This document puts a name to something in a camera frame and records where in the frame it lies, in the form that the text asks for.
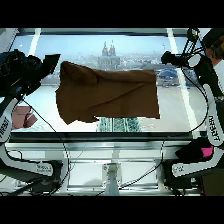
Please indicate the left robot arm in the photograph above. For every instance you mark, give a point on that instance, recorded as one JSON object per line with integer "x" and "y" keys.
{"x": 4, "y": 128}

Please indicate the brown garment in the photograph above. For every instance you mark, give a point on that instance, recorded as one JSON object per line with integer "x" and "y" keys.
{"x": 106, "y": 96}

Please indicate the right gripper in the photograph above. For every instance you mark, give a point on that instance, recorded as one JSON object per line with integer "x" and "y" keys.
{"x": 172, "y": 59}

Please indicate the silver frame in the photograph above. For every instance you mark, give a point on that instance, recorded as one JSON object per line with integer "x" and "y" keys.
{"x": 112, "y": 180}

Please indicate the person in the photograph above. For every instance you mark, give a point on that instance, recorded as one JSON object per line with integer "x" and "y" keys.
{"x": 216, "y": 43}

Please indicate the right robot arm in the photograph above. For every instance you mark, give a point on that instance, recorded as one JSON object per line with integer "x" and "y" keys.
{"x": 213, "y": 127}

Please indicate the bright pink garment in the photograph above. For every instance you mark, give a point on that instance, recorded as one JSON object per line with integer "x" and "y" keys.
{"x": 207, "y": 152}

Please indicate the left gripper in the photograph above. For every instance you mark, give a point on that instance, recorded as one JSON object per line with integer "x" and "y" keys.
{"x": 50, "y": 64}

